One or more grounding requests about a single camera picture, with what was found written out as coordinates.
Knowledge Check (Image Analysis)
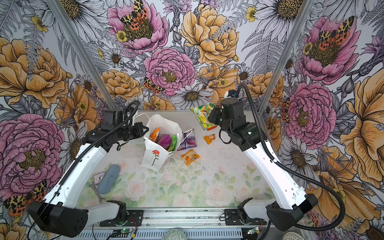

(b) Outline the small orange sachet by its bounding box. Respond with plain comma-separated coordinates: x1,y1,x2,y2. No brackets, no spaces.
203,134,216,145

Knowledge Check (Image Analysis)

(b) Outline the green yellow candy packet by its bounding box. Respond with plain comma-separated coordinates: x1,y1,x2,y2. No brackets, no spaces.
190,103,217,131

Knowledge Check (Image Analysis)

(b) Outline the red orange snack packet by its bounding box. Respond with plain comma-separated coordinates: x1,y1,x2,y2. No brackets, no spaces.
149,128,160,143

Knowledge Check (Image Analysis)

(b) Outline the small purple snack bag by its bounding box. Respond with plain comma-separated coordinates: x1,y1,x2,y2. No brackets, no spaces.
177,129,197,151

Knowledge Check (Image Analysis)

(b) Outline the white paper bag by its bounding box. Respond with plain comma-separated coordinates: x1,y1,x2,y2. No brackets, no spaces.
141,114,184,172

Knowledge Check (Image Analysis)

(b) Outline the purple grape candy pouch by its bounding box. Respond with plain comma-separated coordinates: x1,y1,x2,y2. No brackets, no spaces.
157,134,172,150

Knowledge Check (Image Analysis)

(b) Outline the green chips bag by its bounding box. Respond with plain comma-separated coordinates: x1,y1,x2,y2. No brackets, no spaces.
168,135,178,152

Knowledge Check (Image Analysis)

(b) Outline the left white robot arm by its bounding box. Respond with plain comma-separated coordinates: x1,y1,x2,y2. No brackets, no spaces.
28,101,149,238

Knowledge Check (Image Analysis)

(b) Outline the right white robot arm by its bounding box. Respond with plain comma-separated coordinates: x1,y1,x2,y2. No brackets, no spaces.
208,83,346,232

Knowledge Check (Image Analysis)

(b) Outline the floral table mat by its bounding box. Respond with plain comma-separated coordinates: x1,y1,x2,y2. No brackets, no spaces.
77,140,277,208

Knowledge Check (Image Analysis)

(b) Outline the grey oval case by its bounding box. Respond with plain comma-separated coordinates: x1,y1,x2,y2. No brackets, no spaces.
98,165,121,195

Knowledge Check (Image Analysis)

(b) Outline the small white clock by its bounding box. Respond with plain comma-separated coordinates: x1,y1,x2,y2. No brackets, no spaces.
93,172,105,185

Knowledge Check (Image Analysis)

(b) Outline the metal wrench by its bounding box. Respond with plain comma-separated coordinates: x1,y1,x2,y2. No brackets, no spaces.
90,183,105,204

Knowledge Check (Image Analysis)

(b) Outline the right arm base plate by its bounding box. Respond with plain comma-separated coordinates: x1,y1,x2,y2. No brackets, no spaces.
224,209,267,226

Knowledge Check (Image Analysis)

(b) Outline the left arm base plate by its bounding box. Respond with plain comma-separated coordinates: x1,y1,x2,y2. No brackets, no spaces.
99,210,144,227

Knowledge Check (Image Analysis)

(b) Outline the aluminium front rail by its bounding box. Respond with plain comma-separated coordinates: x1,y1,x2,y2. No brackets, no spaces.
53,206,311,230

